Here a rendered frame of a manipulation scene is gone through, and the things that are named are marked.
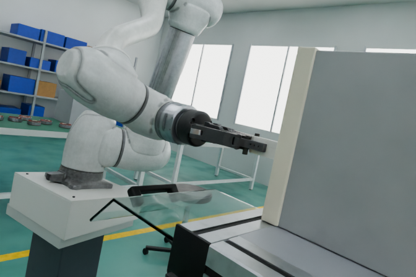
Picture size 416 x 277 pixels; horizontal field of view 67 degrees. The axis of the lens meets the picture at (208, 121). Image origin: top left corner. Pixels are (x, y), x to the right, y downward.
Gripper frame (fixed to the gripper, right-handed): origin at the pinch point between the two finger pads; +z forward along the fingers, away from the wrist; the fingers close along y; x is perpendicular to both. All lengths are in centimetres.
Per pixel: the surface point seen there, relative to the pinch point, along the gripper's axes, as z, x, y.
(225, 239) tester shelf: 11.1, -6.8, 23.1
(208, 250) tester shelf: 11.2, -7.2, 25.5
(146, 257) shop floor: -150, -118, -110
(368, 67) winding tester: 17.3, 11.8, 14.2
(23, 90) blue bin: -609, -34, -147
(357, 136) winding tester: 17.8, 5.0, 14.2
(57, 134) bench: -249, -45, -69
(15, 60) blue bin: -609, 17, -125
